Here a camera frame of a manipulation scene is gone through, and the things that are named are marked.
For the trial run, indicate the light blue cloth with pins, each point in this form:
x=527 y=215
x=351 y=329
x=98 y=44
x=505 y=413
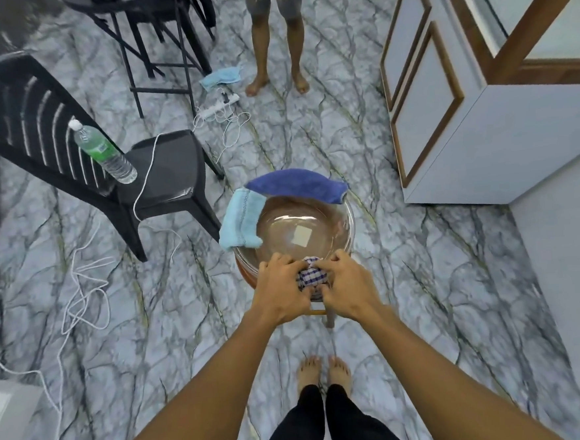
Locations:
x=220 y=77
x=240 y=221

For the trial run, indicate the person's right forearm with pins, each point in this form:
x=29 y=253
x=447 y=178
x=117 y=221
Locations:
x=455 y=389

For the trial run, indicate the blue white checkered cloth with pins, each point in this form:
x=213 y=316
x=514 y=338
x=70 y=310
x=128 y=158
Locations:
x=311 y=276

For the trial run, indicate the black plastic chair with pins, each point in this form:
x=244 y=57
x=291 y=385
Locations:
x=167 y=171

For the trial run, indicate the person's left forearm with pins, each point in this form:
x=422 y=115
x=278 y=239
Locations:
x=199 y=407

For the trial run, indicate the person's right hand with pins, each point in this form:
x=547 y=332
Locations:
x=354 y=289

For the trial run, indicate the clear glass bowl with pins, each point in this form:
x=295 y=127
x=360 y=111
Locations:
x=280 y=228

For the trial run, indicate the person's foot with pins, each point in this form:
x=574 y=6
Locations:
x=309 y=372
x=340 y=372

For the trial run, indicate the dark blue towel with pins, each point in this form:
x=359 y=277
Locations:
x=297 y=184

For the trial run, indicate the person's left foot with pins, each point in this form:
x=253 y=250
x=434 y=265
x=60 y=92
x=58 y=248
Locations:
x=309 y=372

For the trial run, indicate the wooden glass display cabinet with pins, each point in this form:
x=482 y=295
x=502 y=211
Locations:
x=487 y=129

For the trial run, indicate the green label plastic bottle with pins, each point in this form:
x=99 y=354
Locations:
x=104 y=153

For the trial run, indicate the person's black trousers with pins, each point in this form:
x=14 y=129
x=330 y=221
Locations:
x=304 y=429

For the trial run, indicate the person's right foot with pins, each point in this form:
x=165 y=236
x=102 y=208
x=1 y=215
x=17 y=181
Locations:
x=340 y=372

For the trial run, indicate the person's left hand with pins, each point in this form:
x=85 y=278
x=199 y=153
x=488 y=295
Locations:
x=277 y=292

